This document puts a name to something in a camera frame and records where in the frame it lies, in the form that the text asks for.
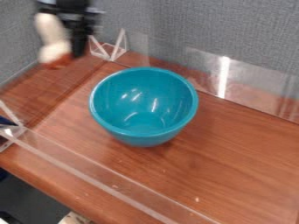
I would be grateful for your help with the clear acrylic corner bracket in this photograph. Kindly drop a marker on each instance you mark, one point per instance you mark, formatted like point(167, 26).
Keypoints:
point(108, 51)

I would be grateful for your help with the clear acrylic front barrier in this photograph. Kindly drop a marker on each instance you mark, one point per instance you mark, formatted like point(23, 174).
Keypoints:
point(87, 186)

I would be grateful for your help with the clear acrylic back barrier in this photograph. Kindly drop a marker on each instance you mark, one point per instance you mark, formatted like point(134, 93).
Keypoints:
point(251, 86)

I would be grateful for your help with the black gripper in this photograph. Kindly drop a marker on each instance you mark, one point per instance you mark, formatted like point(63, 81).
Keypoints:
point(79, 14)

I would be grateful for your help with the clear acrylic left bracket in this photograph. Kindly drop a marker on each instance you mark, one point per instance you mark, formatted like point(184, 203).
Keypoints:
point(11, 127)

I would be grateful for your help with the blue bowl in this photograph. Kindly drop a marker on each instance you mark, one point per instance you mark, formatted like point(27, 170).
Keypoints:
point(143, 105)

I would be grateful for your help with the white plush mushroom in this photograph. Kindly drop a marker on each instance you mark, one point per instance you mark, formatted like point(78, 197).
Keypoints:
point(55, 50)

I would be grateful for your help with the clear acrylic barrier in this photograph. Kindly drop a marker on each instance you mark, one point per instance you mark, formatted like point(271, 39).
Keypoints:
point(87, 186)
point(251, 86)

